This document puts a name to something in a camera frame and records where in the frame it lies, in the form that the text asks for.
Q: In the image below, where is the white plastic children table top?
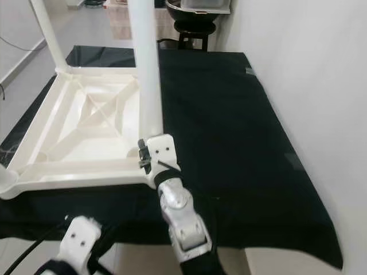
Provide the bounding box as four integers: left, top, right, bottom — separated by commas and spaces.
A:
0, 66, 164, 200

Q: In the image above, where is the black tablecloth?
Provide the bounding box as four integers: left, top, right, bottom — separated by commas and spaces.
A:
0, 46, 345, 270

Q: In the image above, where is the beige cloth covered table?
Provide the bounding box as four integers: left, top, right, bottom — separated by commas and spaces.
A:
106, 3, 175, 40

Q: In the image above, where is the black round stool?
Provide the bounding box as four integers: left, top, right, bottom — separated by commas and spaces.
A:
175, 20, 210, 52

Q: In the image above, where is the black wok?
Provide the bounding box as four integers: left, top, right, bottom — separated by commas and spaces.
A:
165, 0, 218, 23

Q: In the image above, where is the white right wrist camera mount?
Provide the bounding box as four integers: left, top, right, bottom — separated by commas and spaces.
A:
145, 133, 181, 175

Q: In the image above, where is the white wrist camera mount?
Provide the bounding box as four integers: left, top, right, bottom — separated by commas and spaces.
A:
60, 216, 104, 270
145, 133, 181, 175

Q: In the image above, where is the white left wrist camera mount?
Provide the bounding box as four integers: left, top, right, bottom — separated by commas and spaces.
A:
60, 216, 104, 270

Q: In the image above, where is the black wall power cable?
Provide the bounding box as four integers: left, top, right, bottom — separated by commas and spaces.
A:
0, 36, 30, 101

